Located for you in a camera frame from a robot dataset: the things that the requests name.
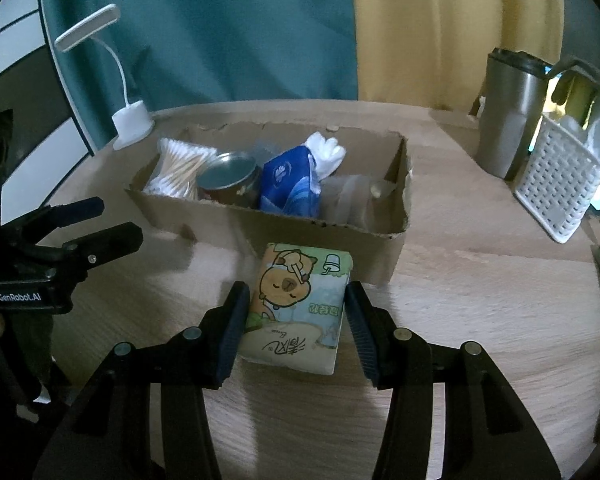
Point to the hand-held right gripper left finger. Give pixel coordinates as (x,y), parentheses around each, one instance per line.
(232,330)

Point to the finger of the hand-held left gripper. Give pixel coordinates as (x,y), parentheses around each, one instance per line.
(65,212)
(105,245)

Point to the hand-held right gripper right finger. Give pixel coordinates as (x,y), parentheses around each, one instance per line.
(360,330)

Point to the cartoon print tissue pack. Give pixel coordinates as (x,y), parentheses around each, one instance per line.
(295,305)

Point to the cardboard box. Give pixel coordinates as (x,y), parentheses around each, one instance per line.
(330,250)

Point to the blue tissue pack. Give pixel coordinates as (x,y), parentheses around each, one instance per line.
(287,180)

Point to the cotton swab pack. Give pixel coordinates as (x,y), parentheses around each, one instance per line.
(175,165)

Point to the white desk lamp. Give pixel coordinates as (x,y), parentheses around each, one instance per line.
(132,122)

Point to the clear plastic bag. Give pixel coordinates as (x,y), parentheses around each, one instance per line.
(352,195)

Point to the red tin can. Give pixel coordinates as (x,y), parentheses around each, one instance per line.
(230,170)

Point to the white glove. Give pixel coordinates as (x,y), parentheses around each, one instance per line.
(325,152)

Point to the white perforated basket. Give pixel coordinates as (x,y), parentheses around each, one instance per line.
(555,180)

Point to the teal curtain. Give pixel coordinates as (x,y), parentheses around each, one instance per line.
(230,25)

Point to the steel tumbler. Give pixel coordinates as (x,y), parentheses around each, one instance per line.
(505,125)

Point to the white papers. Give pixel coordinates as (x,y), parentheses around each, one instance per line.
(479,107)

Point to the yellow curtain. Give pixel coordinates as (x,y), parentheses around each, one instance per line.
(430,30)

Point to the yellow green bottle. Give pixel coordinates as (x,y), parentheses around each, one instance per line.
(577,100)

